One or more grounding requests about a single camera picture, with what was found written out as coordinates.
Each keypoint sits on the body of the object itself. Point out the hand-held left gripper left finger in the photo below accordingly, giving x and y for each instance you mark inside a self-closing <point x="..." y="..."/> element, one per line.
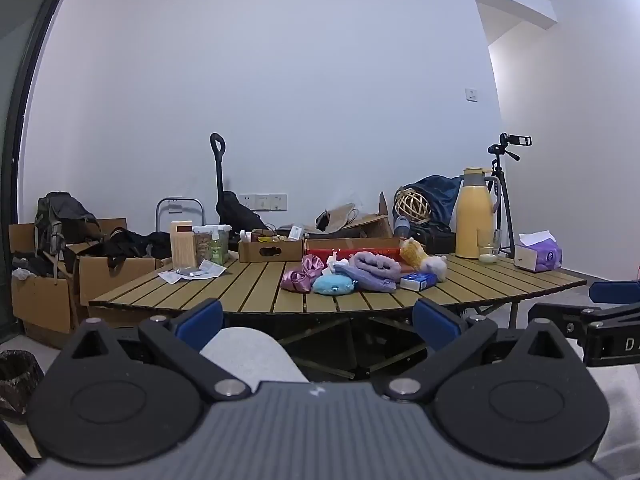
<point x="200" y="322"/>

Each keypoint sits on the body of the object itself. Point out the black trash bin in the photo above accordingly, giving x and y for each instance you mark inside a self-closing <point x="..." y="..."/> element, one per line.
<point x="17" y="380"/>

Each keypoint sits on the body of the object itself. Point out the light blue plush toy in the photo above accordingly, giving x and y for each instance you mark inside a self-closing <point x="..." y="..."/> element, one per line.
<point x="334" y="285"/>

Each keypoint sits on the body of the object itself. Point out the brown paper bag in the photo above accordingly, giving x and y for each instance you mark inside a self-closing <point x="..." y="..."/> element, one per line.
<point x="342" y="216"/>

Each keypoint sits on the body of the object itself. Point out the clear glass cup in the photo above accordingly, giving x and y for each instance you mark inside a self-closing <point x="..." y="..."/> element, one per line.
<point x="487" y="250"/>

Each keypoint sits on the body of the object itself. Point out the grey backpack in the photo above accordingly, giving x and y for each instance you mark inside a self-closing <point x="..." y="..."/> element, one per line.
<point x="62" y="220"/>

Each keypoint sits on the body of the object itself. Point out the person's leg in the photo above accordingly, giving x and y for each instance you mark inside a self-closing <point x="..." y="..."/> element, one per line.
<point x="615" y="420"/>
<point x="250" y="355"/>

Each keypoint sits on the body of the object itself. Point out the yellow thermos jug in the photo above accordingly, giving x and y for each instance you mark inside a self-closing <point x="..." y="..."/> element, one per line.
<point x="472" y="220"/>

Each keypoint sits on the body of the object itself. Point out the white papers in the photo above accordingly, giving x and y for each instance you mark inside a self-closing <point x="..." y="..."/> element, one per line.
<point x="192" y="272"/>

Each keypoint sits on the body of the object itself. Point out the dark blue bag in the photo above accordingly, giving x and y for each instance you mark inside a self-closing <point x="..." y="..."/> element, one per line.
<point x="440" y="192"/>

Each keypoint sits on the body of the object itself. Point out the large brown cardboard box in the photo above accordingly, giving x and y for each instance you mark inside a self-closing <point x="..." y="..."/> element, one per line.
<point x="40" y="302"/>
<point x="115" y="275"/>

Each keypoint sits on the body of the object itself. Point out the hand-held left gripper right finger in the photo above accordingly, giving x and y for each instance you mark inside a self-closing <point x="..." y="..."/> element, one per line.
<point x="435" y="325"/>

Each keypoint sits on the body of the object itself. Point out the dark glass door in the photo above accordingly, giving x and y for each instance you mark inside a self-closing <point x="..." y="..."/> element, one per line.
<point x="20" y="110"/>

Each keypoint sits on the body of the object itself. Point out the person's left leg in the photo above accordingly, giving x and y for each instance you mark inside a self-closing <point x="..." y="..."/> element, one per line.
<point x="250" y="355"/>

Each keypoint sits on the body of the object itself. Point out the blue tissue packet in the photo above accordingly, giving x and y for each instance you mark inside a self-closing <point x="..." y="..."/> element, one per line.
<point x="417" y="282"/>

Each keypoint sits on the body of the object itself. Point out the yellow packet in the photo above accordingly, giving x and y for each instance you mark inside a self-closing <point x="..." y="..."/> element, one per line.
<point x="270" y="240"/>

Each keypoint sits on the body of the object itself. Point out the yellow white plush toy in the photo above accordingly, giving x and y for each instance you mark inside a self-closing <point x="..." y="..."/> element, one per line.
<point x="414" y="251"/>

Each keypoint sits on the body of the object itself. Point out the person's right leg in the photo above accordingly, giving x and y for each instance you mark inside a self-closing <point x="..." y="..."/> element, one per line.
<point x="615" y="420"/>

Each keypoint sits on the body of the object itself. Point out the black duffel bag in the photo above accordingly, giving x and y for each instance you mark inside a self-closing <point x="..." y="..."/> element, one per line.
<point x="432" y="237"/>

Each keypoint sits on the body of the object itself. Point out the pink satin scrunchie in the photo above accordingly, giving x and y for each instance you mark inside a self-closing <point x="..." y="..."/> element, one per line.
<point x="295" y="281"/>
<point x="312" y="263"/>

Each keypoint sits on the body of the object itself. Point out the black trolley bag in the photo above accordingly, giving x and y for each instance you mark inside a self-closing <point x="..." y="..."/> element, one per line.
<point x="242" y="217"/>

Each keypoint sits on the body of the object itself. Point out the red cardboard box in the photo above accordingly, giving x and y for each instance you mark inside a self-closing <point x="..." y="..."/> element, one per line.
<point x="350" y="249"/>

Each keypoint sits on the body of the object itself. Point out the small brown cardboard box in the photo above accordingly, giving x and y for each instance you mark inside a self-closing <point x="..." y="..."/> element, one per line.
<point x="270" y="252"/>

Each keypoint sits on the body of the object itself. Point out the light wooden box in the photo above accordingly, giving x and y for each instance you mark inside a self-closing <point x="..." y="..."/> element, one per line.
<point x="182" y="250"/>

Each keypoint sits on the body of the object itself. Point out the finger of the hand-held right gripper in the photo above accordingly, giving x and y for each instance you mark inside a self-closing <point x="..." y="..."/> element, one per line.
<point x="550" y="314"/>
<point x="612" y="292"/>

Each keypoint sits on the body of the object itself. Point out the white light switch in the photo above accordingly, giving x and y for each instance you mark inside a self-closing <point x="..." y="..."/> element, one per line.
<point x="470" y="94"/>

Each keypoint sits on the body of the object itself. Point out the purple tissue pack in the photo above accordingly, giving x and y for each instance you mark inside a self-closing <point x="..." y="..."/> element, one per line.
<point x="542" y="255"/>

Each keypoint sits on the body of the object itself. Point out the open brown cardboard box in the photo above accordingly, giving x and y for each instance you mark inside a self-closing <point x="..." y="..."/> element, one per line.
<point x="367" y="226"/>

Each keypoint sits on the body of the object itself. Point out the purple knit cloth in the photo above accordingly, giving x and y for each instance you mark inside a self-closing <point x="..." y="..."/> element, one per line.
<point x="365" y="281"/>

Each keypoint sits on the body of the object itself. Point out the black cloth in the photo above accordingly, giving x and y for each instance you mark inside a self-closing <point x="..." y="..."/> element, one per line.
<point x="127" y="245"/>

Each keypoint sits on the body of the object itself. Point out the metal folding stool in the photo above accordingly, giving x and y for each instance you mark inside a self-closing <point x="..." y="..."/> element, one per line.
<point x="179" y="201"/>

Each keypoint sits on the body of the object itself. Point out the green spray bottle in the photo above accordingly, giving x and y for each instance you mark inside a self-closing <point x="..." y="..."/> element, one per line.
<point x="216" y="250"/>

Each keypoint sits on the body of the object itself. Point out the clear storage jar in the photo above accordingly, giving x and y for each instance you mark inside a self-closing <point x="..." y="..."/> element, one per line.
<point x="204" y="245"/>

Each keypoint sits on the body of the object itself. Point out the woven rattan ball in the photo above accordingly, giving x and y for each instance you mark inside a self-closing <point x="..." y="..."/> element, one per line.
<point x="412" y="206"/>

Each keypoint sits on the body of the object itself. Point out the white wall socket strip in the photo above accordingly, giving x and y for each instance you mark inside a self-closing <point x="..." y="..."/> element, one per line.
<point x="263" y="202"/>

